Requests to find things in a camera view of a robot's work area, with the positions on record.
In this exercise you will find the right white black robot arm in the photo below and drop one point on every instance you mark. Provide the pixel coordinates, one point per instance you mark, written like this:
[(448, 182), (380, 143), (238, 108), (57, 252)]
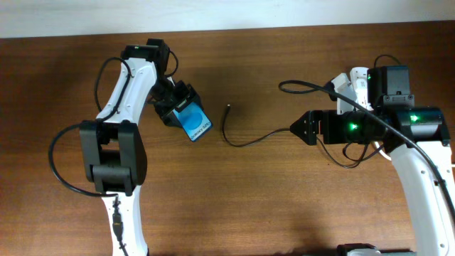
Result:
[(376, 105)]

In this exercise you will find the blue screen Galaxy smartphone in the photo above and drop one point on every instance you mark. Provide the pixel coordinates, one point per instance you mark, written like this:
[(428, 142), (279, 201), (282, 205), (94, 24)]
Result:
[(194, 121)]

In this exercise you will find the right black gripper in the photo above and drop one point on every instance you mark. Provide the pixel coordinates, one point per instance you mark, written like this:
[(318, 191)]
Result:
[(330, 124)]

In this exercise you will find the white power strip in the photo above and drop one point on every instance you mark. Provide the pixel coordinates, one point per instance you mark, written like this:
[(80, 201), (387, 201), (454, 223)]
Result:
[(359, 81)]

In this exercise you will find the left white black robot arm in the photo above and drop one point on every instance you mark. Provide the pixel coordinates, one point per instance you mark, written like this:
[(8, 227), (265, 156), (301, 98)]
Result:
[(113, 152)]

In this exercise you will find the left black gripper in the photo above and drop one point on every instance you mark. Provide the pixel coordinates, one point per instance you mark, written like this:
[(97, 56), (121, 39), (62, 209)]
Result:
[(188, 94)]

